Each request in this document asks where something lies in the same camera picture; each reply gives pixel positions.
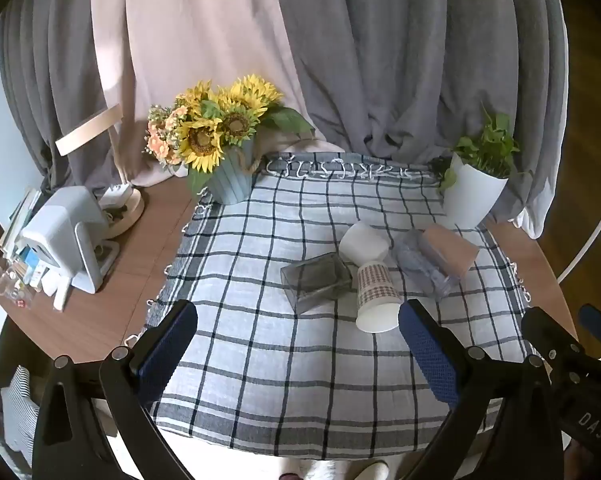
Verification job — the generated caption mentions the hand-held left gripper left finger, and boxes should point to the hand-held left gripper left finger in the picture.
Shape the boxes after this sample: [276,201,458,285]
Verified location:
[32,299,198,480]

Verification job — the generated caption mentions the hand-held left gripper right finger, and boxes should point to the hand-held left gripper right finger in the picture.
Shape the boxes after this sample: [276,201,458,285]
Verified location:
[398,299,566,480]

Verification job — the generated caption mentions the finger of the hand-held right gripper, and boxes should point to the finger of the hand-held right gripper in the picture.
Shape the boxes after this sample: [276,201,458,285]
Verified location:
[521,306,584,378]
[578,303,601,348]

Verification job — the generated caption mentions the plaid patterned paper cup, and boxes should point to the plaid patterned paper cup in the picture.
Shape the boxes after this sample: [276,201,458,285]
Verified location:
[355,260,402,334]

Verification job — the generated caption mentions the clear bluish plastic cup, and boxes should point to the clear bluish plastic cup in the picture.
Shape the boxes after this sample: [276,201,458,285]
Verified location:
[393,228,464,302]

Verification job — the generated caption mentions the beige pink cup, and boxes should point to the beige pink cup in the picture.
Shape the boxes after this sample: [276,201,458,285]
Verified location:
[421,224,481,280]

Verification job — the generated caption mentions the white cup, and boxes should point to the white cup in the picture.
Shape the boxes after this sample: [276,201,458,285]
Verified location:
[339,221,389,265]

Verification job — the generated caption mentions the checkered grey tablecloth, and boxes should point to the checkered grey tablecloth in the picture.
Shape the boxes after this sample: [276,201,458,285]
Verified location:
[127,151,532,462]

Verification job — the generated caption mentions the grey transparent plastic box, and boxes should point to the grey transparent plastic box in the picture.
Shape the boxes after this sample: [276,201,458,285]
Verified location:
[280,253,354,315]

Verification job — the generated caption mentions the round wooden lamp base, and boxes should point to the round wooden lamp base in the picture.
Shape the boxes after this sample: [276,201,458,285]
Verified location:
[97,187,146,240]

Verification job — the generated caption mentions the white plant pot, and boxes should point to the white plant pot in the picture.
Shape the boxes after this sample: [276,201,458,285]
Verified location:
[443,152,511,230]

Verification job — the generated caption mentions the striped cushion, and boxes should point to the striped cushion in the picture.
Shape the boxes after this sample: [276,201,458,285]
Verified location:
[0,365,44,450]

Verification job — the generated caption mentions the white desktop appliance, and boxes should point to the white desktop appliance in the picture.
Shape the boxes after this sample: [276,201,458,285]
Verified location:
[20,185,120,294]

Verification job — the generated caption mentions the white power adapter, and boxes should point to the white power adapter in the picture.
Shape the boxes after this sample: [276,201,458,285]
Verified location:
[99,183,132,207]

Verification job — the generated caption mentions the clear plastic bottles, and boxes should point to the clear plastic bottles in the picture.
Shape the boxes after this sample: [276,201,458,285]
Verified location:
[0,241,33,311]

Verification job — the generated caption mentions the blue ribbed vase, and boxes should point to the blue ribbed vase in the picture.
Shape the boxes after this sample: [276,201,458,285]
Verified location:
[199,137,262,206]

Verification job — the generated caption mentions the green leafy plant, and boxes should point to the green leafy plant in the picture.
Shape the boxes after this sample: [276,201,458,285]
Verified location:
[437,102,532,192]

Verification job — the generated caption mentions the stack of books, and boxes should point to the stack of books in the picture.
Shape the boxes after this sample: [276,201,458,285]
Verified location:
[0,187,45,262]

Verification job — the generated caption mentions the sunflower bouquet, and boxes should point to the sunflower bouquet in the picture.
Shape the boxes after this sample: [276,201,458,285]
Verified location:
[142,74,316,196]

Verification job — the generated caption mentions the grey curtain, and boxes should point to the grey curtain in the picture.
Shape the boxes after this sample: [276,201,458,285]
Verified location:
[0,0,132,196]
[269,0,570,239]

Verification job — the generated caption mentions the pale pink curtain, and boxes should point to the pale pink curtain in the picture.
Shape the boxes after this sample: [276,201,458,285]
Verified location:
[90,0,347,189]

